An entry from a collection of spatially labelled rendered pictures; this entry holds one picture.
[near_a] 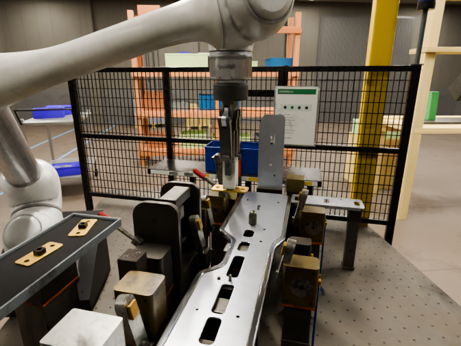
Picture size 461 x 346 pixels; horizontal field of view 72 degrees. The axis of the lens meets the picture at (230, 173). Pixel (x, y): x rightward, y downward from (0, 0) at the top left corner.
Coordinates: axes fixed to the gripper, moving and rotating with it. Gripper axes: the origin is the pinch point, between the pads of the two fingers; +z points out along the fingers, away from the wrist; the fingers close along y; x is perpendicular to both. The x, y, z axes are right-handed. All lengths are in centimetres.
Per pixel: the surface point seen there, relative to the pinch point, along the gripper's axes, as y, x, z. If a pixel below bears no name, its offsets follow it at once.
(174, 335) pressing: 20.4, -6.8, 28.9
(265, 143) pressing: -73, -1, 8
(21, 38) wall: -762, -806, -124
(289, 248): -3.9, 14.4, 19.9
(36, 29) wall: -776, -764, -150
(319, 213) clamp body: -38, 23, 25
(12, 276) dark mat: 29.6, -33.2, 12.9
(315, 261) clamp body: -6.3, 21.2, 24.3
